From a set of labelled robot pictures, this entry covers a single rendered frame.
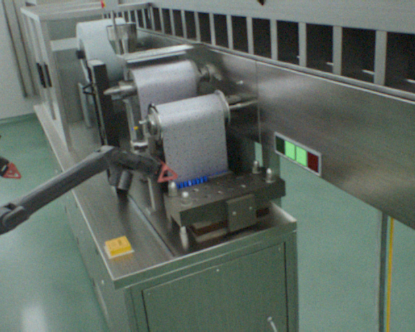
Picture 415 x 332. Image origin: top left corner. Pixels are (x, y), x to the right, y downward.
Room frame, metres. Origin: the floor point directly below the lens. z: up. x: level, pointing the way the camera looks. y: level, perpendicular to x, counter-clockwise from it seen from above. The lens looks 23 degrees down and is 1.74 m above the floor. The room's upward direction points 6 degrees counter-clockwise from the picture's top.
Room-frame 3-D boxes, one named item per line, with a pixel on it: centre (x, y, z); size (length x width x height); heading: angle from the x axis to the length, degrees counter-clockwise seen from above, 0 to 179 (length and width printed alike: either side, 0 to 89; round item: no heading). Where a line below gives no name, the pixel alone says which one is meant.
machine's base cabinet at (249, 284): (2.51, 0.47, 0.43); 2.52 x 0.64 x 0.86; 22
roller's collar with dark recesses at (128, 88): (1.84, 0.28, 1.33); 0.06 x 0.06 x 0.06; 22
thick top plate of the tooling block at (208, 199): (1.51, -0.05, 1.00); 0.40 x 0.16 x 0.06; 112
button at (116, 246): (1.38, 0.32, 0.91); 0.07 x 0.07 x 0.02; 22
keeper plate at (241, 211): (1.43, -0.10, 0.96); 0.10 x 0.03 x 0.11; 112
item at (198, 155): (1.60, 0.03, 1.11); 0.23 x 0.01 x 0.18; 112
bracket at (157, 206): (1.63, 0.22, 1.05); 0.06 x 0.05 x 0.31; 112
